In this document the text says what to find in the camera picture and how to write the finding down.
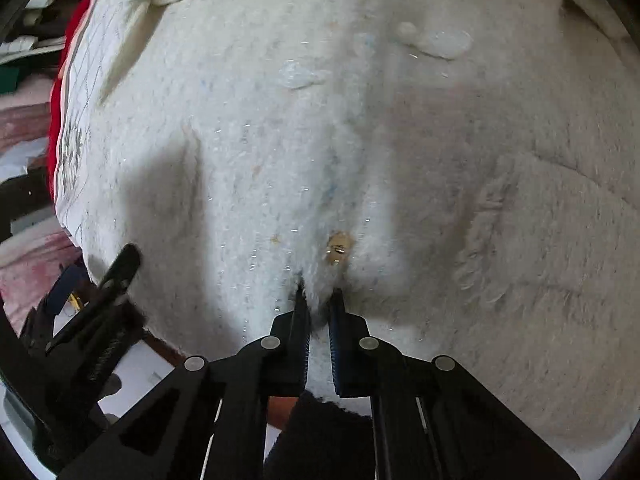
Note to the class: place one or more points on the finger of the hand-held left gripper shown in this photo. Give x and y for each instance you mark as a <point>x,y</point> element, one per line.
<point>117,272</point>

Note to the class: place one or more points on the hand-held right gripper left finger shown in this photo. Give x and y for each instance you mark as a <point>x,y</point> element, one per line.
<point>301,332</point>

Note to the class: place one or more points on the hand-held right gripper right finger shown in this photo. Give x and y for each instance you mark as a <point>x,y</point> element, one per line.
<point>337,342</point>

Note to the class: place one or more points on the white fuzzy sweater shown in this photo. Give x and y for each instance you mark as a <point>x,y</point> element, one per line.
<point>350,160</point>

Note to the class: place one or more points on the red floral blanket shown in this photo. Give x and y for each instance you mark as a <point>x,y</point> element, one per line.
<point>56,110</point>

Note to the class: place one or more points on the white diamond-patterned floral cloth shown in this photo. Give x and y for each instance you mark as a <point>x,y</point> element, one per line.
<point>90,70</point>

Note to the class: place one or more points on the green cloth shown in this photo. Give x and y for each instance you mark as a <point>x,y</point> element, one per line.
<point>7,80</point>

